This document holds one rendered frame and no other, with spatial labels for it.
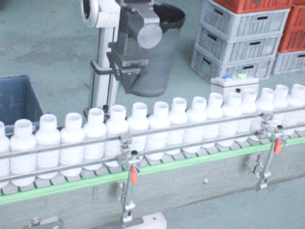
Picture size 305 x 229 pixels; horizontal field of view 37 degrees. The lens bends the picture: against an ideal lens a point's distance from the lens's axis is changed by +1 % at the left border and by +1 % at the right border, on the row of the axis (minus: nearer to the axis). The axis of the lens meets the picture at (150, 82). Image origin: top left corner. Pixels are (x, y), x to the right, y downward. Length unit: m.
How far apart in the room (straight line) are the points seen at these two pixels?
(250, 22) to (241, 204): 1.53
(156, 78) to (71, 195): 2.28
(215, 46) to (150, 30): 2.79
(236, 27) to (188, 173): 2.35
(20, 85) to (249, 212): 1.54
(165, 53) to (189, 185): 2.03
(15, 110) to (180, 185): 0.74
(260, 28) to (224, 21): 0.33
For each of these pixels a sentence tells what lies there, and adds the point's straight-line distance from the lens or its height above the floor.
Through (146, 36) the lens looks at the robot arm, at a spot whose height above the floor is 1.41.
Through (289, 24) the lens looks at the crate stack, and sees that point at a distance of 4.08.
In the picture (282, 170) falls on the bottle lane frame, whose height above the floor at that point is 0.88.
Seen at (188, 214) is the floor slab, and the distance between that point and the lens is 2.56.
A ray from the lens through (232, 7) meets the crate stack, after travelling 3.54.
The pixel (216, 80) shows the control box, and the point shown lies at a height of 1.11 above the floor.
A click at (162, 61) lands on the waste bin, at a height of 0.33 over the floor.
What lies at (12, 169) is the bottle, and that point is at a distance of 1.13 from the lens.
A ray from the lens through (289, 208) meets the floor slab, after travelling 2.83.
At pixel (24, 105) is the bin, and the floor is 0.81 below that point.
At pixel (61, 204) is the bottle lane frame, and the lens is 1.19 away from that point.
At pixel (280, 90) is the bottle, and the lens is 1.40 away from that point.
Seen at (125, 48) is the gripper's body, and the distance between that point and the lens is 1.02.
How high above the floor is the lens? 1.78
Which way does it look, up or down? 29 degrees down
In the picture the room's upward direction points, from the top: 9 degrees clockwise
